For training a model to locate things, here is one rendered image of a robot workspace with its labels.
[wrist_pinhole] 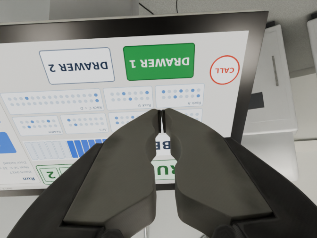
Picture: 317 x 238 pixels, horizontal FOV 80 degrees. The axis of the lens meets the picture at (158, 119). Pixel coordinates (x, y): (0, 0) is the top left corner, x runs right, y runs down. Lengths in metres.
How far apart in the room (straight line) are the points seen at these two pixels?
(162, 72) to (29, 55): 0.18
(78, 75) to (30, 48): 0.06
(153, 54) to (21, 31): 0.16
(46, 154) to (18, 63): 0.16
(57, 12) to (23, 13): 0.79
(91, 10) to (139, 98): 0.21
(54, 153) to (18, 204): 0.69
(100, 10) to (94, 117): 0.21
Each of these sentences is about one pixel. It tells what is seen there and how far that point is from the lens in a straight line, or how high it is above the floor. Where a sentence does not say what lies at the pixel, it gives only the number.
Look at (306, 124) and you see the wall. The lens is 3.47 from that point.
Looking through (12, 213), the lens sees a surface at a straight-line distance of 1.06.
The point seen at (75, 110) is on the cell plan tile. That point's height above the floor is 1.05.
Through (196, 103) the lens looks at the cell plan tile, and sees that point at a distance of 0.29.
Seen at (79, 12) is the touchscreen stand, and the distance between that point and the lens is 0.43.
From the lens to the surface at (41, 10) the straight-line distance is 1.29.
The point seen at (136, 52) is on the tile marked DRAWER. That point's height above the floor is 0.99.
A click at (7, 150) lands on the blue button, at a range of 0.42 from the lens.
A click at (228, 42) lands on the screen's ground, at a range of 0.28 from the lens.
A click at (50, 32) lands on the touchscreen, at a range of 0.29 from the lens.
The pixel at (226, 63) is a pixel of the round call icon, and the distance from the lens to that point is 0.28.
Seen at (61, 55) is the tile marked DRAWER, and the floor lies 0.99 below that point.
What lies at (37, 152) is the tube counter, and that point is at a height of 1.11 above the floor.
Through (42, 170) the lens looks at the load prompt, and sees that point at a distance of 0.42.
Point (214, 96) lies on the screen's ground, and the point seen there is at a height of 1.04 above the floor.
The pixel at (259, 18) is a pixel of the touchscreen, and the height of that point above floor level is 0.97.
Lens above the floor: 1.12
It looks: 10 degrees down
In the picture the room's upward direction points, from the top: 178 degrees clockwise
